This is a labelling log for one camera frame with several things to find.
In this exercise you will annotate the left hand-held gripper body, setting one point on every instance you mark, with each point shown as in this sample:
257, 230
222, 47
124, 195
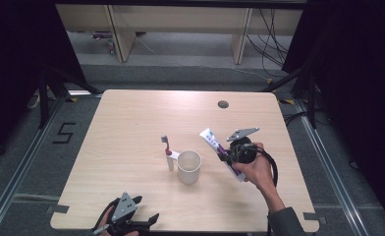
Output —
124, 206

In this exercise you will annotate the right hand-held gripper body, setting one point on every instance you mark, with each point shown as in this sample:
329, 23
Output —
243, 152

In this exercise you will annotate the purple white toothpaste tube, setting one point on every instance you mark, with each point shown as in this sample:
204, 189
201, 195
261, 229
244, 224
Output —
211, 139

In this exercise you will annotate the pink grey toothbrush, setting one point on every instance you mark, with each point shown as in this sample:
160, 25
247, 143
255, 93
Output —
167, 146

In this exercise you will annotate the person's left hand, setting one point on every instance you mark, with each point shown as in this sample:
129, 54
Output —
104, 219

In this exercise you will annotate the person's right hand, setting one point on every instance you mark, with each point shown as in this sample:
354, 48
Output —
261, 172

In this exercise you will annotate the black metal stand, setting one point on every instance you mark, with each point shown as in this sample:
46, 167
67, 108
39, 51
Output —
44, 98
311, 98

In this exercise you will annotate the dark curtain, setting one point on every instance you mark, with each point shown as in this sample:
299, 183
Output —
13, 65
357, 82

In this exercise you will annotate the aluminium floor rail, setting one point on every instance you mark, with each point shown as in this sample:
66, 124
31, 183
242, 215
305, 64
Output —
20, 170
331, 170

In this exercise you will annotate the light wooden desk frame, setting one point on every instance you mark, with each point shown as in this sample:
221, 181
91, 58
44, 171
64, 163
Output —
180, 16

